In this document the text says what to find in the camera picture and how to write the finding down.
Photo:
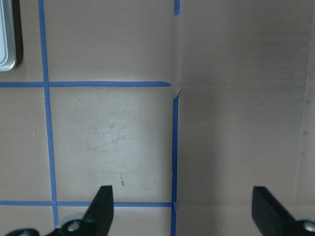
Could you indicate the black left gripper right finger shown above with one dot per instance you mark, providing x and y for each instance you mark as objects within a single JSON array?
[{"x": 272, "y": 219}]

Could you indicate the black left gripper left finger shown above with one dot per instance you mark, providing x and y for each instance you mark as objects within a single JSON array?
[{"x": 96, "y": 221}]

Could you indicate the right vertical blue tape strip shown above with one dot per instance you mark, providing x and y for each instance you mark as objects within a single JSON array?
[{"x": 174, "y": 165}]

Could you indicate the long vertical blue tape strip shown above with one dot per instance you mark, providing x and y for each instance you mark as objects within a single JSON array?
[{"x": 48, "y": 116}]

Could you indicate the upper horizontal blue tape strip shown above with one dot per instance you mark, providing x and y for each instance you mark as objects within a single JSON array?
[{"x": 83, "y": 84}]

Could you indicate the silver electronic kitchen scale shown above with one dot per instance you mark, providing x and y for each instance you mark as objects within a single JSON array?
[{"x": 11, "y": 38}]

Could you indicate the short top blue tape piece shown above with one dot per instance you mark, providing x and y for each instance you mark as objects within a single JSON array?
[{"x": 177, "y": 7}]

